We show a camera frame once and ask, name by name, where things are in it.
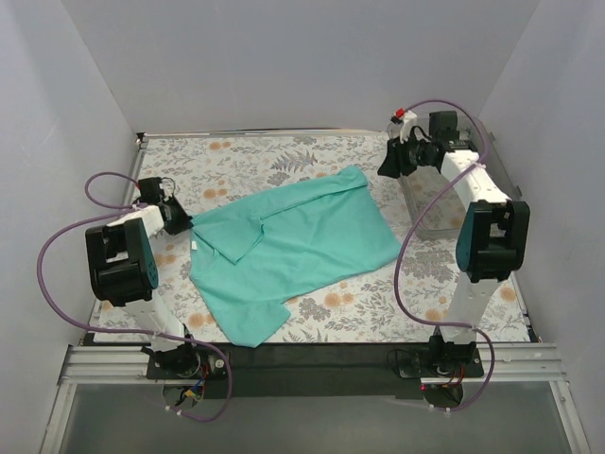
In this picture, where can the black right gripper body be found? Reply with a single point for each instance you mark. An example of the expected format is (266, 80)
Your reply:
(392, 158)

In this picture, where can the aluminium frame rail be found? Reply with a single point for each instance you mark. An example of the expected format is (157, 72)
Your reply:
(513, 361)

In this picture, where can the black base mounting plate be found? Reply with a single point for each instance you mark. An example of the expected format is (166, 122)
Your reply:
(251, 384)

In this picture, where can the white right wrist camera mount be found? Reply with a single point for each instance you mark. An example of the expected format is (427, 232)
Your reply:
(401, 124)

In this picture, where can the teal t shirt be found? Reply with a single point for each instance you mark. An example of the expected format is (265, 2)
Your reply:
(250, 256)

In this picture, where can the clear plastic bin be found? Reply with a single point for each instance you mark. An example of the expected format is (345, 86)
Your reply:
(445, 217)

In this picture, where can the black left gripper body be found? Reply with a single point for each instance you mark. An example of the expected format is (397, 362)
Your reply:
(177, 216)

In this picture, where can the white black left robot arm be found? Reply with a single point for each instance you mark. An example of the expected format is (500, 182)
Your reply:
(123, 271)

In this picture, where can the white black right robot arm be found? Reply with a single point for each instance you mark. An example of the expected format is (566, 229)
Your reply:
(490, 247)

